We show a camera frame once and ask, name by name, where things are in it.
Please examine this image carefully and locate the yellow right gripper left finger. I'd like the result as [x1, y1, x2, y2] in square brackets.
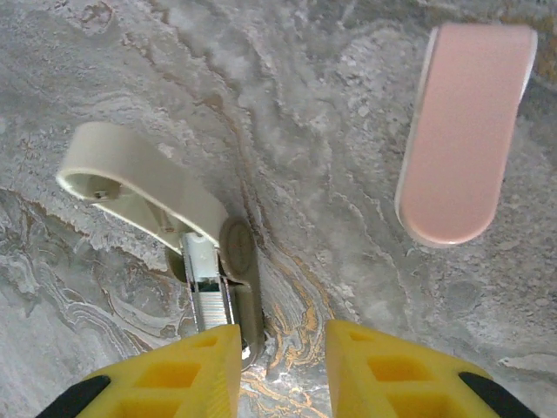
[37, 324, 244, 418]

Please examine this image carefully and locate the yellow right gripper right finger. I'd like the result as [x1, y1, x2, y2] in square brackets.
[325, 319, 537, 418]

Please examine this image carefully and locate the grey staple strip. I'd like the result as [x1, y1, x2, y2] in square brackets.
[198, 289, 230, 333]

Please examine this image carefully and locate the beige stapler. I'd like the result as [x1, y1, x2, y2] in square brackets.
[55, 120, 267, 372]

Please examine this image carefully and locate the pink stapler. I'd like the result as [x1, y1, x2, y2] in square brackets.
[393, 23, 539, 249]

